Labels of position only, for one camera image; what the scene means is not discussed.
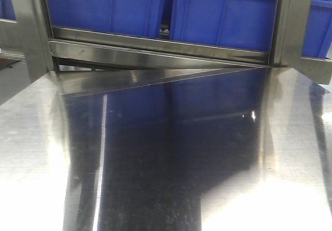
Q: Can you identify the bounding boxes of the stainless steel shelf rack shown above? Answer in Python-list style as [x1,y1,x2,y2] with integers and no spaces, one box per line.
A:
[1,0,331,84]

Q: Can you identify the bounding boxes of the blue plastic bin left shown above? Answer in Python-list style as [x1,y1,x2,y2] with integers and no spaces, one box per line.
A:
[47,0,165,38]

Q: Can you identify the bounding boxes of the blue plastic bin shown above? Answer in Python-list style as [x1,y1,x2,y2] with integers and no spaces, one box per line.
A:
[170,0,276,52]
[47,0,165,38]

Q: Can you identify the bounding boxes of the blue plastic bin right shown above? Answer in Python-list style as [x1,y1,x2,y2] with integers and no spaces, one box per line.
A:
[170,0,276,52]

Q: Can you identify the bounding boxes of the blue bin far right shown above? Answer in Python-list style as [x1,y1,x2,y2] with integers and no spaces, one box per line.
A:
[302,0,331,59]

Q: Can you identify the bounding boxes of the blue bin far left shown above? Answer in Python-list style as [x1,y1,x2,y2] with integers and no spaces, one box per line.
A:
[1,0,16,20]

